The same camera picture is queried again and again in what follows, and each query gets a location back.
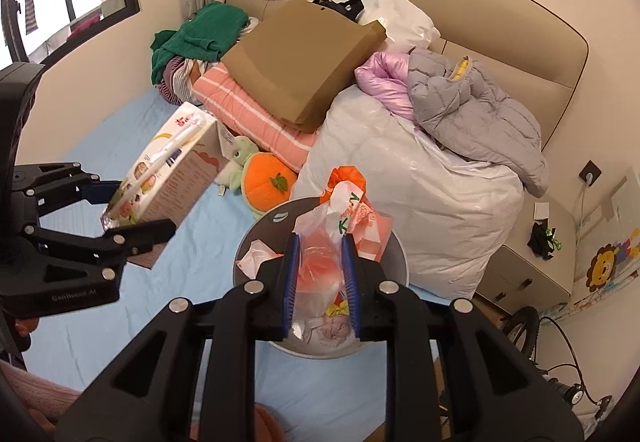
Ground orange white plastic bag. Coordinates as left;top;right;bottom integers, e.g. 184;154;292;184
292;166;394;342

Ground white snack carton box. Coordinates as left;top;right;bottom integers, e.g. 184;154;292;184
98;100;239;271

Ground grey round trash bin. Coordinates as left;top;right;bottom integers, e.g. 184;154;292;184
236;197;409;360

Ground pink crumpled paper ball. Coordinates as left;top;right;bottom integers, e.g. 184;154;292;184
303;314;352;348

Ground light blue bed sheet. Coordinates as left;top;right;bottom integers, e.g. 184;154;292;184
22;86;452;442

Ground green orange plush toy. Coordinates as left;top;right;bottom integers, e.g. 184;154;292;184
215;136;297;218

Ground large white plastic bag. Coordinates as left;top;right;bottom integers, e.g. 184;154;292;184
292;86;524;300

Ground pink fluffy cloth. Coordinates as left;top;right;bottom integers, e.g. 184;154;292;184
1;361;81;436

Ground striped folded quilt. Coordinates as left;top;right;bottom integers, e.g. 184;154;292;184
156;56;210;106

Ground pink striped pillow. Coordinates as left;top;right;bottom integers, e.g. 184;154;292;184
192;63;317;173

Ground beige bedside cabinet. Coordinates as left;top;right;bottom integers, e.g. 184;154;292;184
474;193;580;316

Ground pink puffer jacket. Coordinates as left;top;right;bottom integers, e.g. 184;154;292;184
354;51;416;121

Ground black item on cabinet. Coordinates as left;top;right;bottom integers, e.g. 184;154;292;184
527;219;562;261

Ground grey puffer jacket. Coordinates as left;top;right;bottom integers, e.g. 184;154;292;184
407;49;549;197

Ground green knitted sweater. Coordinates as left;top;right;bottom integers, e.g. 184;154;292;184
151;2;248;85

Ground brown paper bag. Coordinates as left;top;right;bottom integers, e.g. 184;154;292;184
221;0;386;133

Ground white plastic shopping bag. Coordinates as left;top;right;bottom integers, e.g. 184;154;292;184
308;0;440;52

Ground beige padded headboard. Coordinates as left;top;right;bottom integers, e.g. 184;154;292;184
228;0;589;141

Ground black cable on floor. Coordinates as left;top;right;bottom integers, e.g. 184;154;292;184
499;305;614;423

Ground lion cartoon wall sticker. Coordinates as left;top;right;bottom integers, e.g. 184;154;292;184
586;228;639;293

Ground black wall socket right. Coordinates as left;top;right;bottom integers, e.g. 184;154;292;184
578;161;602;187

